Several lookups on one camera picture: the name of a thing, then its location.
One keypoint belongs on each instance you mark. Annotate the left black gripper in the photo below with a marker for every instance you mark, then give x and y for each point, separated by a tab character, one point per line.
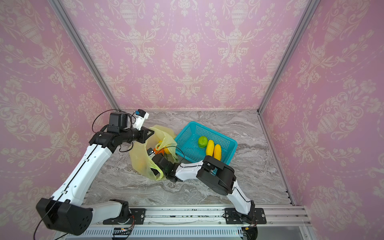
144	135

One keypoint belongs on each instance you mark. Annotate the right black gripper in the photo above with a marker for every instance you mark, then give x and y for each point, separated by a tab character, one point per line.
160	163

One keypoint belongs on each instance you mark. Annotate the yellow-green plastic bag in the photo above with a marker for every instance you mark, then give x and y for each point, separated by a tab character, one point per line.
162	141

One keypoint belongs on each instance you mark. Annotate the green fruit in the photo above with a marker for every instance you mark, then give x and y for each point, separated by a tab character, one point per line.
203	142

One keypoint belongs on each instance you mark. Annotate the yellow banana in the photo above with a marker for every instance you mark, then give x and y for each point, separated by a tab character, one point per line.
210	148
217	152

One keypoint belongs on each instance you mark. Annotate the orange round fruit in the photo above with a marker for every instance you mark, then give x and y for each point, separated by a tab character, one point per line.
159	150

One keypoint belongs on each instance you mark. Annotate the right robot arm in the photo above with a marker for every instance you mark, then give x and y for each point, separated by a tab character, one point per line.
217	176

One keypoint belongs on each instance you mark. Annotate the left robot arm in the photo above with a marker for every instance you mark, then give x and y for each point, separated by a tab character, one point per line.
64	211

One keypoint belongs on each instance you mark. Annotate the teal plastic basket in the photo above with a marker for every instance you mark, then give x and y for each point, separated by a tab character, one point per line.
196	141

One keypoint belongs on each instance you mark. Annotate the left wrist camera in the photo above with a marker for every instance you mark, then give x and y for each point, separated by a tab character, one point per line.
140	117

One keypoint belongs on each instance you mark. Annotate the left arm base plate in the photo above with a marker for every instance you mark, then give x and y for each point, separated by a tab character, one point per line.
135	216

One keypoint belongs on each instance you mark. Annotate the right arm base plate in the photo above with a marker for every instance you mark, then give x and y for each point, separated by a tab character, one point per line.
257	216

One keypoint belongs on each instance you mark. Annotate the aluminium front rail frame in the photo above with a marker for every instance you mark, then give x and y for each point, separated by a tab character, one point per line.
203	222

